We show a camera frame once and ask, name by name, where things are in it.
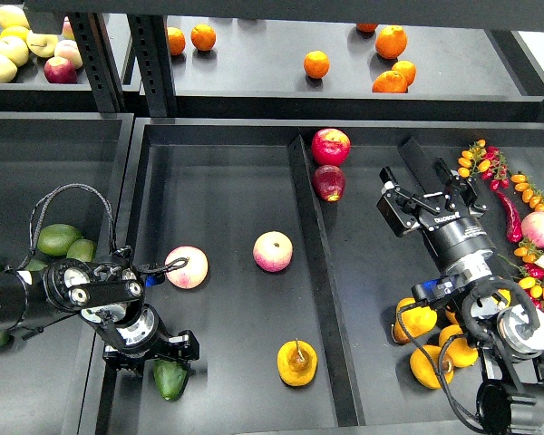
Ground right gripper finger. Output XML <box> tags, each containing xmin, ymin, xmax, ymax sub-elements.
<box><xmin>436</xmin><ymin>158</ymin><xmax>488</xmax><ymax>216</ymax></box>
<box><xmin>377</xmin><ymin>166</ymin><xmax>440</xmax><ymax>237</ymax></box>

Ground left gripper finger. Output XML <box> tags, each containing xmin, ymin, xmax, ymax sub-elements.
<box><xmin>102</xmin><ymin>344</ymin><xmax>154</xmax><ymax>376</ymax></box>
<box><xmin>162</xmin><ymin>330</ymin><xmax>199</xmax><ymax>363</ymax></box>

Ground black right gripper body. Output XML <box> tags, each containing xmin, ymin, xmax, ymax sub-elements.
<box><xmin>419</xmin><ymin>209</ymin><xmax>495</xmax><ymax>272</ymax></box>

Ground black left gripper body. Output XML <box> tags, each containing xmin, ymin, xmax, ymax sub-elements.
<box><xmin>95</xmin><ymin>304</ymin><xmax>175</xmax><ymax>363</ymax></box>

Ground dark green avocado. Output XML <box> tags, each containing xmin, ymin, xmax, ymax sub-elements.
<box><xmin>153</xmin><ymin>360</ymin><xmax>189</xmax><ymax>401</ymax></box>

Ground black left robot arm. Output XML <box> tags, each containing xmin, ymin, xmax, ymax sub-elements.
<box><xmin>0</xmin><ymin>217</ymin><xmax>199</xmax><ymax>372</ymax></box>

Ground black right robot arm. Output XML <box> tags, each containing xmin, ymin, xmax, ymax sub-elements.
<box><xmin>377</xmin><ymin>159</ymin><xmax>544</xmax><ymax>434</ymax></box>

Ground green avocado beside tray edge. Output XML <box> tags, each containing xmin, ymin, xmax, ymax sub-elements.
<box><xmin>66</xmin><ymin>238</ymin><xmax>97</xmax><ymax>263</ymax></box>

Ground green avocado centre hidden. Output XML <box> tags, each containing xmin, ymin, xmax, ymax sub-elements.
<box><xmin>24</xmin><ymin>258</ymin><xmax>47</xmax><ymax>271</ymax></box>

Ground green avocado top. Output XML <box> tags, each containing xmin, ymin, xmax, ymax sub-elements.
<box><xmin>37</xmin><ymin>223</ymin><xmax>83</xmax><ymax>256</ymax></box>

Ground cherry tomato bunch top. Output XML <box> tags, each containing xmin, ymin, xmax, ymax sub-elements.
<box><xmin>457</xmin><ymin>139</ymin><xmax>510</xmax><ymax>191</ymax></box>

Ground red chili pepper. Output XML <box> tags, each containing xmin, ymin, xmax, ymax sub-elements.
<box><xmin>495</xmin><ymin>191</ymin><xmax>523</xmax><ymax>243</ymax></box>

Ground dark red apple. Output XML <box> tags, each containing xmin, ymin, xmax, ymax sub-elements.
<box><xmin>312</xmin><ymin>165</ymin><xmax>345</xmax><ymax>202</ymax></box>

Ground pink apple left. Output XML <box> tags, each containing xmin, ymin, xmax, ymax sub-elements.
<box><xmin>165</xmin><ymin>246</ymin><xmax>209</xmax><ymax>289</ymax></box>

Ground pink apple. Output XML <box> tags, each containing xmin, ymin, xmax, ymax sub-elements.
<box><xmin>253</xmin><ymin>231</ymin><xmax>293</xmax><ymax>273</ymax></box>
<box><xmin>165</xmin><ymin>246</ymin><xmax>209</xmax><ymax>289</ymax></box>

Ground orange cherry tomato vine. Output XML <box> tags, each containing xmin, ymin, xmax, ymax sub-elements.
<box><xmin>510</xmin><ymin>172</ymin><xmax>544</xmax><ymax>211</ymax></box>

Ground bright red apple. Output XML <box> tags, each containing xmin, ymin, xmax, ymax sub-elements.
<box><xmin>311</xmin><ymin>128</ymin><xmax>351</xmax><ymax>167</ymax></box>

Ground pink apple right tray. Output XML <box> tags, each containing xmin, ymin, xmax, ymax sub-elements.
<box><xmin>521</xmin><ymin>211</ymin><xmax>544</xmax><ymax>248</ymax></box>

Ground orange front right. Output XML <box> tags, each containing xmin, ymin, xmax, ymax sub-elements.
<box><xmin>372</xmin><ymin>71</ymin><xmax>408</xmax><ymax>93</ymax></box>

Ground pink apple centre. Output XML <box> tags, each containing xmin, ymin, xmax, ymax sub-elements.
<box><xmin>253</xmin><ymin>231</ymin><xmax>293</xmax><ymax>273</ymax></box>

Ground orange right small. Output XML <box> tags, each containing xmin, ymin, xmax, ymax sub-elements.
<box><xmin>392</xmin><ymin>60</ymin><xmax>417</xmax><ymax>86</ymax></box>

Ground black middle tray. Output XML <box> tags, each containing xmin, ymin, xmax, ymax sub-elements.
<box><xmin>92</xmin><ymin>120</ymin><xmax>544</xmax><ymax>434</ymax></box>

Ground black tray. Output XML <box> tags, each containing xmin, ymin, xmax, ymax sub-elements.
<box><xmin>92</xmin><ymin>120</ymin><xmax>544</xmax><ymax>434</ymax></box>
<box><xmin>0</xmin><ymin>112</ymin><xmax>133</xmax><ymax>434</ymax></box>

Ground large orange upper right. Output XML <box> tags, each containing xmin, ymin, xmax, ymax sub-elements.
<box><xmin>375</xmin><ymin>24</ymin><xmax>408</xmax><ymax>60</ymax></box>

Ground orange centre shelf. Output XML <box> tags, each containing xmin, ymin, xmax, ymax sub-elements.
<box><xmin>303</xmin><ymin>51</ymin><xmax>330</xmax><ymax>80</ymax></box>

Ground orange under shelf beam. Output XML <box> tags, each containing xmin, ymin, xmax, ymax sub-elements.
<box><xmin>355</xmin><ymin>23</ymin><xmax>378</xmax><ymax>34</ymax></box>

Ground black left tray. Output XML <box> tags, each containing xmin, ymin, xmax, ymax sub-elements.
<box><xmin>0</xmin><ymin>112</ymin><xmax>133</xmax><ymax>434</ymax></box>

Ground black upper shelf right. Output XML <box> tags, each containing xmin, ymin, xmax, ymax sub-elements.
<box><xmin>166</xmin><ymin>16</ymin><xmax>544</xmax><ymax>122</ymax></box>

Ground red apple on shelf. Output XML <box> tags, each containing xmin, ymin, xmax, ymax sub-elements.
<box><xmin>44</xmin><ymin>56</ymin><xmax>78</xmax><ymax>84</ymax></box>

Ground black perforated shelf post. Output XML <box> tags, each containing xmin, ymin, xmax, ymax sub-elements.
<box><xmin>127</xmin><ymin>14</ymin><xmax>178</xmax><ymax>118</ymax></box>

